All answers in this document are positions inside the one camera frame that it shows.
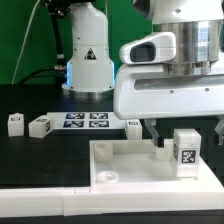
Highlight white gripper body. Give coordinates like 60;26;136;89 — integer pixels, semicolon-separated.
113;64;224;120

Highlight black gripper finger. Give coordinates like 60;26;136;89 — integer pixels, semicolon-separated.
145;119;164;148
215;115;224;145

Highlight white square tabletop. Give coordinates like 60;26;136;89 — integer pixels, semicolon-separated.
88;138;207;186

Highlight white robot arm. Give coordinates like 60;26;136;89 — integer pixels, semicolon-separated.
63;0;224;139

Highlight white fiducial tag plate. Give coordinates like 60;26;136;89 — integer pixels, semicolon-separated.
48;112;125;130

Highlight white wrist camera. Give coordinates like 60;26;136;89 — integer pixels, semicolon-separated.
119;32;176;65

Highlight black cable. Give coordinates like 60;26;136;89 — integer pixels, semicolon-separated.
17;0;72;86

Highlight white cable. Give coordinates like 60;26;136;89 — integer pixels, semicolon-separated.
11;0;42;85

